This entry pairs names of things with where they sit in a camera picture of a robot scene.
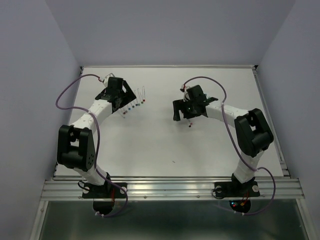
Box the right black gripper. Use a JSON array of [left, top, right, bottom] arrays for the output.
[[172, 97, 198, 121]]

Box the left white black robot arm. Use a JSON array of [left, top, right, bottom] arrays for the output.
[[57, 74, 137, 197]]

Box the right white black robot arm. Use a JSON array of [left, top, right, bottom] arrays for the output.
[[172, 85, 274, 195]]

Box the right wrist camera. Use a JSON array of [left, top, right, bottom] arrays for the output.
[[180, 85, 190, 102]]

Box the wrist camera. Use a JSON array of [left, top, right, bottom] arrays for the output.
[[180, 85, 190, 102], [102, 73, 115, 88]]

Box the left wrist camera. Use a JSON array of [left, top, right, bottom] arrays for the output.
[[102, 73, 115, 88]]

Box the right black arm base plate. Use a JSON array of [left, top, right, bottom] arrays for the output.
[[214, 181, 261, 198]]

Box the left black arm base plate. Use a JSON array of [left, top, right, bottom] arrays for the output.
[[81, 182, 126, 199]]

